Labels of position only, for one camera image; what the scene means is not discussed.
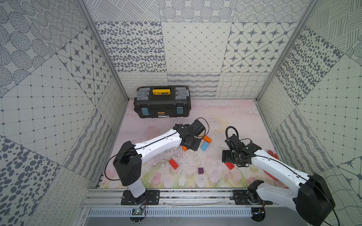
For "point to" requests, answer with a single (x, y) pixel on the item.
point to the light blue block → (205, 146)
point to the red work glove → (275, 155)
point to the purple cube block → (201, 171)
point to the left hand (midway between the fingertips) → (199, 147)
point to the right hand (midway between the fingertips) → (230, 160)
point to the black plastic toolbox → (164, 101)
